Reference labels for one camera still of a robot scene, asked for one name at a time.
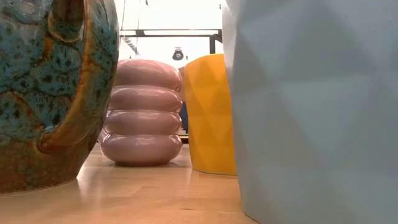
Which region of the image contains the blue faceted mug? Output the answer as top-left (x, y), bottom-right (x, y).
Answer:
top-left (221, 0), bottom-right (398, 224)

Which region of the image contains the yellow faceted mug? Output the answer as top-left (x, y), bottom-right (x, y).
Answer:
top-left (183, 53), bottom-right (238, 176)

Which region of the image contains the person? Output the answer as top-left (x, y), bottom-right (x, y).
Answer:
top-left (179, 102), bottom-right (189, 133)

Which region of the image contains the dark hanging round object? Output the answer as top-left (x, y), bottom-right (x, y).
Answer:
top-left (172, 47), bottom-right (185, 62)

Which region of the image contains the teal brown glazed mug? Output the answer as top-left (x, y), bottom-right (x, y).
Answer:
top-left (0, 0), bottom-right (121, 195)

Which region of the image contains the large pink ribbed mug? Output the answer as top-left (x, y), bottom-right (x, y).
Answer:
top-left (99, 58), bottom-right (187, 167)

